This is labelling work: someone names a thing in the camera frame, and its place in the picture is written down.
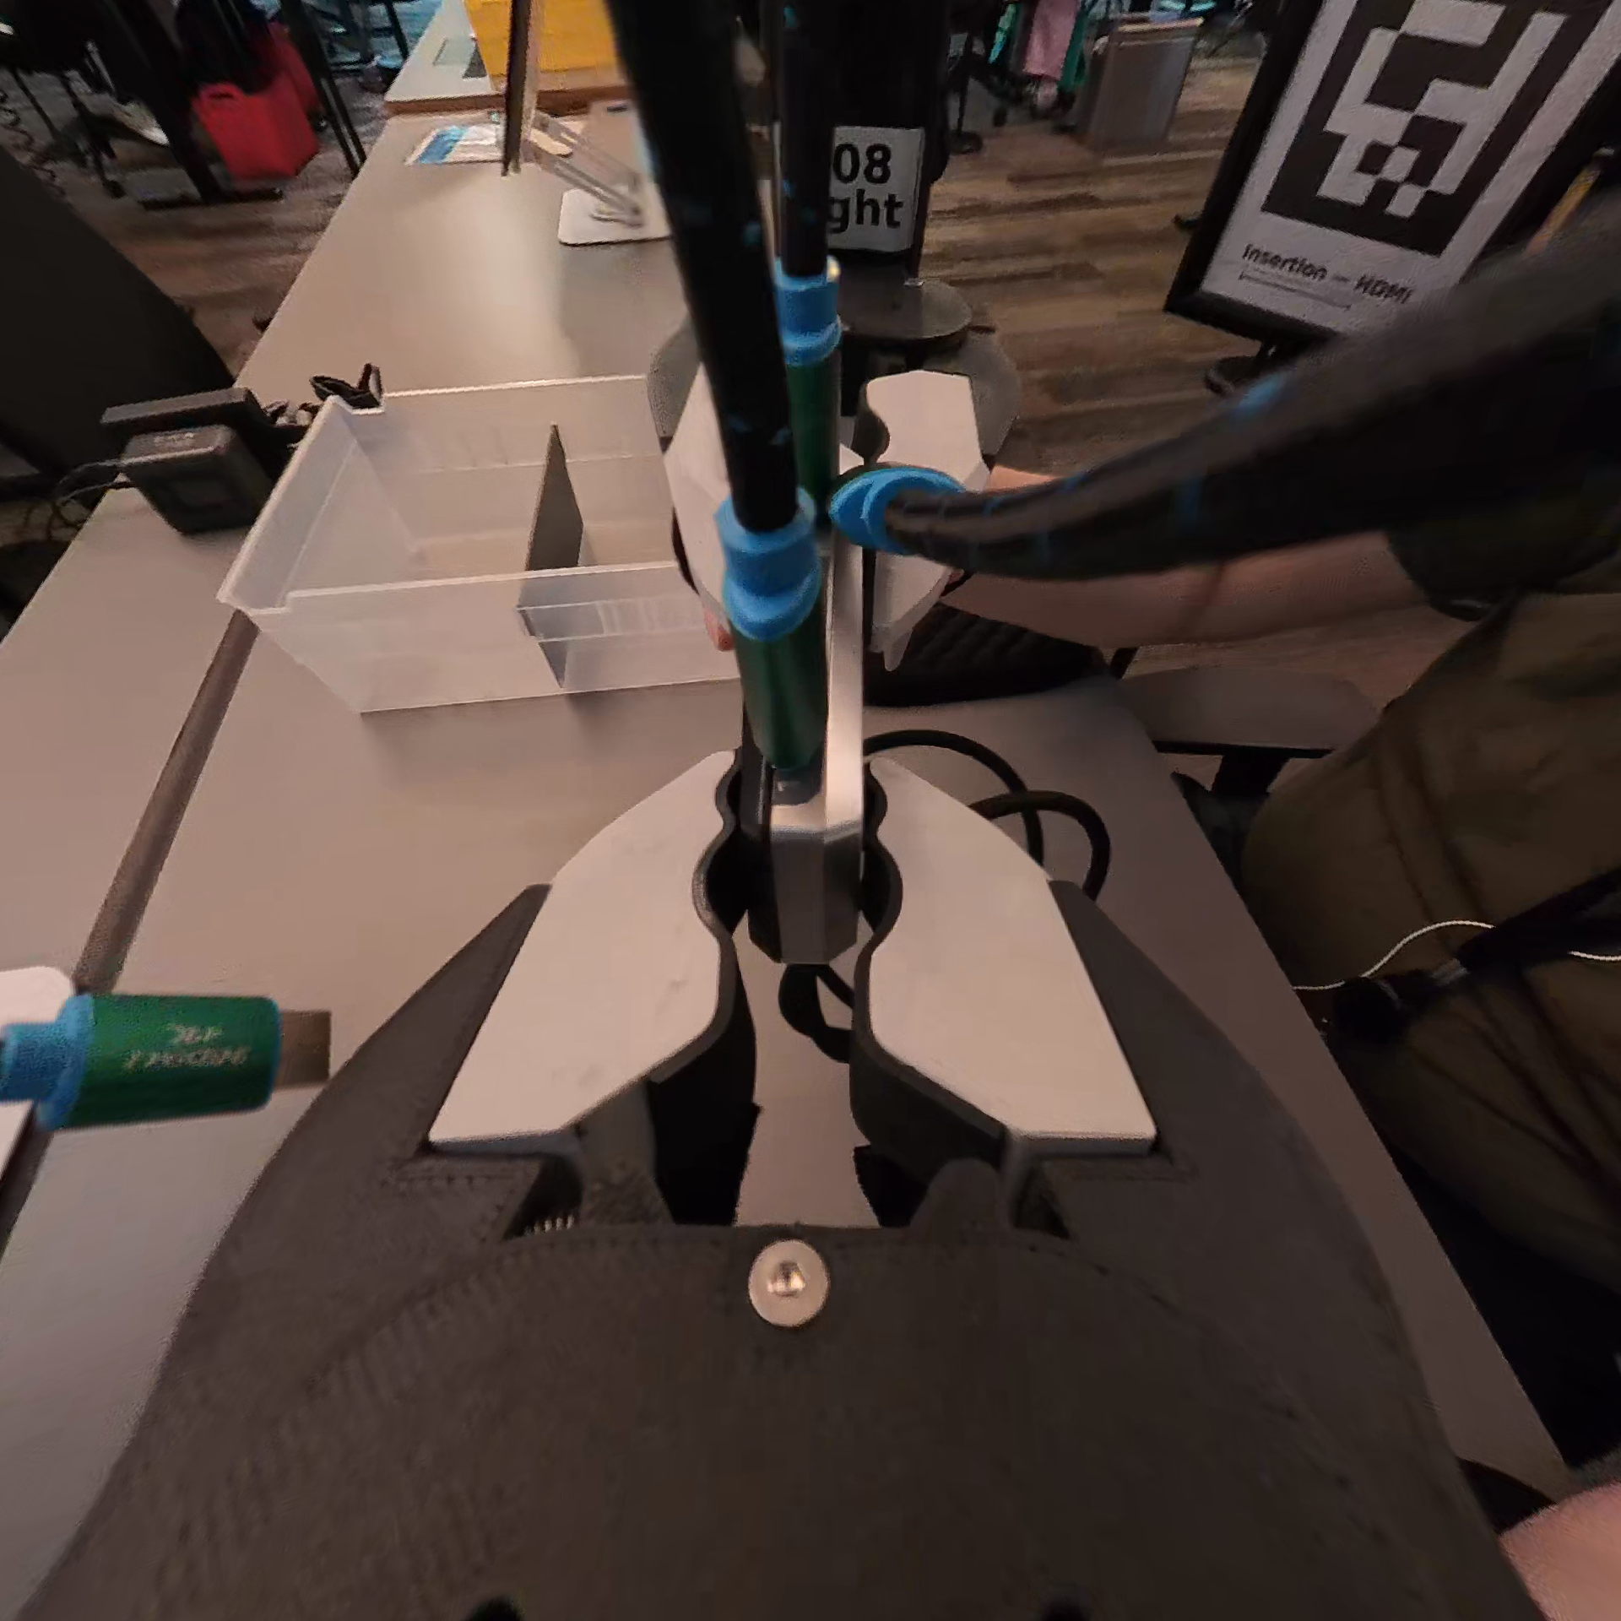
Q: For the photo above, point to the person's right forearm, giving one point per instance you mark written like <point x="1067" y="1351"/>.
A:
<point x="1202" y="596"/>

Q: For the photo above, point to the black office chair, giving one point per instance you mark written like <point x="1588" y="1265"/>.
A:
<point x="1267" y="709"/>

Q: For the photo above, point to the black pole with white label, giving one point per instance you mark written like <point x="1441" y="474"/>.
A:
<point x="873" y="192"/>

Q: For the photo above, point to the black power adapter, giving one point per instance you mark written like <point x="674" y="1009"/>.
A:
<point x="190" y="470"/>

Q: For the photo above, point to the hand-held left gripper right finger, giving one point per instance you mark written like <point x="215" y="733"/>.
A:
<point x="1001" y="1002"/>

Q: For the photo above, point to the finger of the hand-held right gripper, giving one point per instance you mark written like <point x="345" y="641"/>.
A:
<point x="690" y="483"/>
<point x="931" y="425"/>

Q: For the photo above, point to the yellow storage bin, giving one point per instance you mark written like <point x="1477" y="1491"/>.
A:
<point x="544" y="39"/>

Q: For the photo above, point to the person's torso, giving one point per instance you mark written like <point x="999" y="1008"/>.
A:
<point x="1455" y="787"/>

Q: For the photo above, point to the silver HDMI hub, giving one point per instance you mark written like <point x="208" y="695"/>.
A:
<point x="823" y="875"/>

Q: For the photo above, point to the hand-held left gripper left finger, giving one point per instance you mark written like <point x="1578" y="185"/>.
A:
<point x="595" y="1002"/>

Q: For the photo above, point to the framed marker sign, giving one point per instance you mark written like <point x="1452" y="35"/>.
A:
<point x="1330" y="280"/>

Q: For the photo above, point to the clear plastic bin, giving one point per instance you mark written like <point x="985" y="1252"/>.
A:
<point x="417" y="596"/>

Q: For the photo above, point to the grey trash bin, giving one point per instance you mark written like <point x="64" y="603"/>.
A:
<point x="1139" y="84"/>

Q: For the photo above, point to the red bag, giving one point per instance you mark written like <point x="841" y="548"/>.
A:
<point x="253" y="134"/>

